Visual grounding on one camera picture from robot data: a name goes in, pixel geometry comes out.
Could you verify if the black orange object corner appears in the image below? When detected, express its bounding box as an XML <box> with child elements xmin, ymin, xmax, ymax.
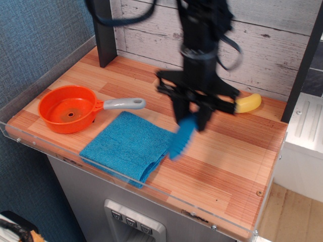
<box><xmin>1</xmin><ymin>211</ymin><xmax>45</xmax><ymax>241</ymax></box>

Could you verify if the dark grey left post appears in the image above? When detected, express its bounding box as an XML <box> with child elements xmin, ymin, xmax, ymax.
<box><xmin>92</xmin><ymin>0</ymin><xmax>117</xmax><ymax>68</ymax></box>

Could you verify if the blue folded cloth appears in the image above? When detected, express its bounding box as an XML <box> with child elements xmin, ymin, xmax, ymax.
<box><xmin>80</xmin><ymin>111</ymin><xmax>174</xmax><ymax>189</ymax></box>

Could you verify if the orange toy pan grey handle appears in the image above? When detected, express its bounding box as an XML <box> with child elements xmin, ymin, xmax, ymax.
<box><xmin>38</xmin><ymin>85</ymin><xmax>146</xmax><ymax>134</ymax></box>

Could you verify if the grey toy fridge cabinet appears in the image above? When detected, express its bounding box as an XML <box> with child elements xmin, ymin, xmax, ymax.
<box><xmin>48</xmin><ymin>157</ymin><xmax>233</xmax><ymax>241</ymax></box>

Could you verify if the blue handled metal fork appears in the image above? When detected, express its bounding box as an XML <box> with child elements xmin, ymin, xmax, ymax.
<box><xmin>168</xmin><ymin>113</ymin><xmax>197</xmax><ymax>160</ymax></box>

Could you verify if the silver dispenser button panel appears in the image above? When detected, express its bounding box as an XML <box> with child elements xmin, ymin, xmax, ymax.
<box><xmin>104</xmin><ymin>199</ymin><xmax>167</xmax><ymax>241</ymax></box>

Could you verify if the yellow toy banana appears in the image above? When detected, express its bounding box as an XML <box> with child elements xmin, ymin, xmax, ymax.
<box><xmin>235</xmin><ymin>93</ymin><xmax>262</xmax><ymax>113</ymax></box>

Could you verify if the dark grey post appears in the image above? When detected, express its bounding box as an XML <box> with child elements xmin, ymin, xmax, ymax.
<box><xmin>92</xmin><ymin>0</ymin><xmax>117</xmax><ymax>68</ymax></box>
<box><xmin>281</xmin><ymin>1</ymin><xmax>322</xmax><ymax>124</ymax></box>

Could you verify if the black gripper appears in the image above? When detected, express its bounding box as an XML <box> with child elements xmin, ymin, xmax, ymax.
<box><xmin>156</xmin><ymin>56</ymin><xmax>240</xmax><ymax>132</ymax></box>

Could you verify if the white ribbed appliance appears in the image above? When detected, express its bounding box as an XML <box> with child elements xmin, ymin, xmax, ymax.
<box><xmin>274</xmin><ymin>93</ymin><xmax>322</xmax><ymax>202</ymax></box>

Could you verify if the black sleeved cable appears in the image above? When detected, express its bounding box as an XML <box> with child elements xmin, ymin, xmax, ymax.
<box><xmin>84</xmin><ymin>0</ymin><xmax>158</xmax><ymax>27</ymax></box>

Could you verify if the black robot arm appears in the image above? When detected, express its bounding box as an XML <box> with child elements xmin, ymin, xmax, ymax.
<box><xmin>156</xmin><ymin>1</ymin><xmax>242</xmax><ymax>131</ymax></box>

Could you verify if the clear acrylic guard rail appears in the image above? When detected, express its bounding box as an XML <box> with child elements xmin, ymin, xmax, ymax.
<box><xmin>1</xmin><ymin>39</ymin><xmax>287</xmax><ymax>241</ymax></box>

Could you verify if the dark grey right post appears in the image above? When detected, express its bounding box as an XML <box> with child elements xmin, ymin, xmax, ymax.
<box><xmin>281</xmin><ymin>1</ymin><xmax>322</xmax><ymax>124</ymax></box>

